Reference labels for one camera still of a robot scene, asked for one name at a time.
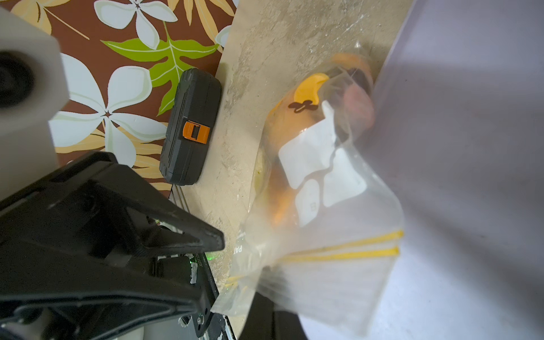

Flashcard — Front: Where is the ziploc bag with cookies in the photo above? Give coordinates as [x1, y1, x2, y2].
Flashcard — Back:
[212, 45, 405, 338]

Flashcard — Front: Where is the black tool case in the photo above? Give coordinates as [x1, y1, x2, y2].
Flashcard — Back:
[160, 68, 222, 186]

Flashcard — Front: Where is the lavender plastic tray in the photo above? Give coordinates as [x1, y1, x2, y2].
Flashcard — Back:
[297, 0, 544, 340]

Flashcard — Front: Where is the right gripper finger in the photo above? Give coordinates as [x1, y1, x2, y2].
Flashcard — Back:
[1, 246, 213, 339]
[1, 152, 225, 272]

